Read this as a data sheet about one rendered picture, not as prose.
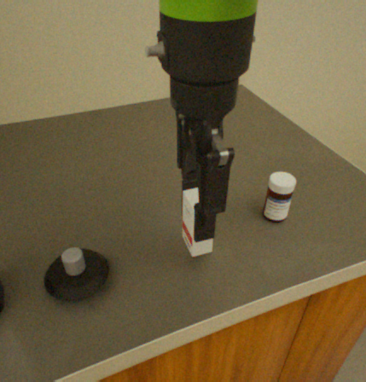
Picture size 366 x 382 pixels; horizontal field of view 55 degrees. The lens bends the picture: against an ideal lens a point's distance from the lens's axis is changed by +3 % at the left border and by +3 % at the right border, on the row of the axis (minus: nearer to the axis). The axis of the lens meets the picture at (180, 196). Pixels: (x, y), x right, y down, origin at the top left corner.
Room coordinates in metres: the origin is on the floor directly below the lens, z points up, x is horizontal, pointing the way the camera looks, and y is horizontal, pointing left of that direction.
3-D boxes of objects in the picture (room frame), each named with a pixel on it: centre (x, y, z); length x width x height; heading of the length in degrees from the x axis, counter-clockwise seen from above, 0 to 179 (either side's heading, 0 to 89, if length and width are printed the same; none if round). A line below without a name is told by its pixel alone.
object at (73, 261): (0.32, 0.15, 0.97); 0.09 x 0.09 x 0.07
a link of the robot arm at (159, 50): (0.37, -0.02, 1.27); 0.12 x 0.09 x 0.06; 109
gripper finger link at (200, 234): (0.35, -0.03, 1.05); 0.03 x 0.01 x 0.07; 109
